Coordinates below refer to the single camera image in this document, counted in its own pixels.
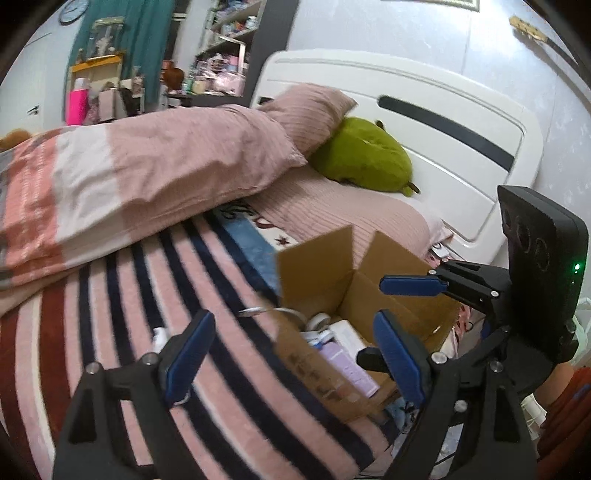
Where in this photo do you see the striped folded duvet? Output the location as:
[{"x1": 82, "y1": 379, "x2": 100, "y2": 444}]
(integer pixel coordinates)
[{"x1": 0, "y1": 103, "x2": 308, "y2": 291}]

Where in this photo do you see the brown cardboard box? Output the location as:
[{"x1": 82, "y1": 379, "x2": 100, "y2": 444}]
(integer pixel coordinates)
[{"x1": 272, "y1": 224, "x2": 463, "y2": 424}]

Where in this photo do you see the white bed headboard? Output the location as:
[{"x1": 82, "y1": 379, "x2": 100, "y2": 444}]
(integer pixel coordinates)
[{"x1": 249, "y1": 49, "x2": 545, "y2": 260}]

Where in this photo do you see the dark wall shelf unit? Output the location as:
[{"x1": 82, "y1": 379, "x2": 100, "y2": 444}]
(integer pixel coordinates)
[{"x1": 193, "y1": 0, "x2": 302, "y2": 99}]

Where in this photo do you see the purple rectangular box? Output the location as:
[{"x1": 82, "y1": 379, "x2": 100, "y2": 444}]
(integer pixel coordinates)
[{"x1": 318, "y1": 343, "x2": 380, "y2": 399}]

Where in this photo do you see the green plush toy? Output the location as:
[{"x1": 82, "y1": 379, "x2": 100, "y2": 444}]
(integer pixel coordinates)
[{"x1": 308, "y1": 116, "x2": 422, "y2": 199}]

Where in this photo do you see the glass display case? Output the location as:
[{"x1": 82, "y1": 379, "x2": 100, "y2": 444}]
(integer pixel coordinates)
[{"x1": 89, "y1": 17, "x2": 126, "y2": 59}]

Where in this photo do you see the pink gift bag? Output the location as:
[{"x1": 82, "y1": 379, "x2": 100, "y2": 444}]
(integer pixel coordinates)
[{"x1": 66, "y1": 87, "x2": 89, "y2": 126}]

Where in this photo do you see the guitar headstock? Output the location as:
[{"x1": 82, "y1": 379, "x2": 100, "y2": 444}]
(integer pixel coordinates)
[{"x1": 509, "y1": 15, "x2": 551, "y2": 45}]

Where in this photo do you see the white charger adapter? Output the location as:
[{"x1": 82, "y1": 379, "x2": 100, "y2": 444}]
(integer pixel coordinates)
[{"x1": 322, "y1": 320, "x2": 375, "y2": 352}]

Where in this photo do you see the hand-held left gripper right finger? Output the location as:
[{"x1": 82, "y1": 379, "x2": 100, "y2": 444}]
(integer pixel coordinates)
[{"x1": 373, "y1": 310, "x2": 539, "y2": 480}]

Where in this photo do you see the brown round bag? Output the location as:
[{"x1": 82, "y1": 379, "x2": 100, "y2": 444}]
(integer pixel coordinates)
[{"x1": 163, "y1": 59, "x2": 186, "y2": 93}]

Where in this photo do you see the round wall clock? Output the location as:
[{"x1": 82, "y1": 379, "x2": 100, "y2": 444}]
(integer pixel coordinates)
[{"x1": 58, "y1": 0, "x2": 90, "y2": 25}]

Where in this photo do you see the person's right forearm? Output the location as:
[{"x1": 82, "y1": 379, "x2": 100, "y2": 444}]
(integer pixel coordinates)
[{"x1": 534, "y1": 361, "x2": 591, "y2": 463}]

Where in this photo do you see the yellow shelf cabinet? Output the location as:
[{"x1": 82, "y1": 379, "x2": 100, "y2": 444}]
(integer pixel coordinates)
[{"x1": 68, "y1": 52, "x2": 127, "y2": 126}]

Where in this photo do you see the roll of tape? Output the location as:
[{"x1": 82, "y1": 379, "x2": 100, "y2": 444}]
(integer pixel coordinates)
[{"x1": 302, "y1": 312, "x2": 331, "y2": 332}]

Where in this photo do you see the pink bed sheet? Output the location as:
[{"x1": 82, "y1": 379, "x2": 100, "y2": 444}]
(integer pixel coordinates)
[{"x1": 247, "y1": 165, "x2": 456, "y2": 265}]

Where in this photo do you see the teal curtain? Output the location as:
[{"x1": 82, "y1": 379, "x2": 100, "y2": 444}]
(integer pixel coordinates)
[{"x1": 66, "y1": 0, "x2": 177, "y2": 114}]

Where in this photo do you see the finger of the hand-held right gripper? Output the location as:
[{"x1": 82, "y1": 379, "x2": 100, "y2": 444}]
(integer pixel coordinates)
[
  {"x1": 356, "y1": 346, "x2": 394, "y2": 374},
  {"x1": 379, "y1": 260, "x2": 511, "y2": 320}
]

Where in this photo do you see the cluttered dark desk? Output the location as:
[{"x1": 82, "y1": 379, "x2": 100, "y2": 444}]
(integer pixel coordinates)
[{"x1": 161, "y1": 89, "x2": 246, "y2": 110}]

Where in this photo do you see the pink striped pillow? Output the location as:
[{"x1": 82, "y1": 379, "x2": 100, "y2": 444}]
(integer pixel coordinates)
[{"x1": 260, "y1": 83, "x2": 359, "y2": 156}]

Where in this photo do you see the striped plush blanket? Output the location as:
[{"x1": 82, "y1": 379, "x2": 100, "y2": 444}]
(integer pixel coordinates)
[{"x1": 0, "y1": 210, "x2": 419, "y2": 480}]

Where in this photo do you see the brown plush bear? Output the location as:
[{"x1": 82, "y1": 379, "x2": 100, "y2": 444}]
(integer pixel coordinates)
[{"x1": 0, "y1": 130, "x2": 31, "y2": 151}]

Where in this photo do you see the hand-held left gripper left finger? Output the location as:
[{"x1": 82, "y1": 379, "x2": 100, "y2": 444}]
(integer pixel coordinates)
[{"x1": 53, "y1": 309, "x2": 217, "y2": 480}]

